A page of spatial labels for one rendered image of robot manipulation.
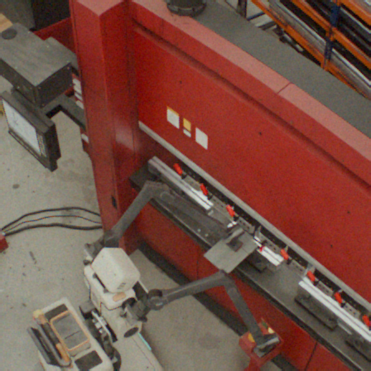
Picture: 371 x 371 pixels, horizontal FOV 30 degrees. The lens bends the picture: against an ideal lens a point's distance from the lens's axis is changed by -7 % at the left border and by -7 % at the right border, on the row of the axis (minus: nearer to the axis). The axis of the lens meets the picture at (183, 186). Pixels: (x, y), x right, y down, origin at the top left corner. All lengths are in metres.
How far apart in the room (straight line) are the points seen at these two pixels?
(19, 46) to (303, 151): 1.65
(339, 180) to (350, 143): 0.27
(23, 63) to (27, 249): 1.97
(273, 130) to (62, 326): 1.63
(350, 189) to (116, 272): 1.25
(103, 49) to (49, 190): 2.23
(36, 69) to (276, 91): 1.32
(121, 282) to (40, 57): 1.26
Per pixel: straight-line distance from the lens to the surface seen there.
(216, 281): 3.61
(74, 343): 3.95
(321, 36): 5.74
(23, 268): 5.29
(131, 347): 4.59
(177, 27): 3.34
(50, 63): 3.74
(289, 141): 3.23
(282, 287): 4.13
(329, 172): 3.16
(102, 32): 3.53
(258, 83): 3.11
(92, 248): 3.85
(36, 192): 5.64
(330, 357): 4.16
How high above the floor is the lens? 4.51
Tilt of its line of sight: 54 degrees down
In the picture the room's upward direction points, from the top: straight up
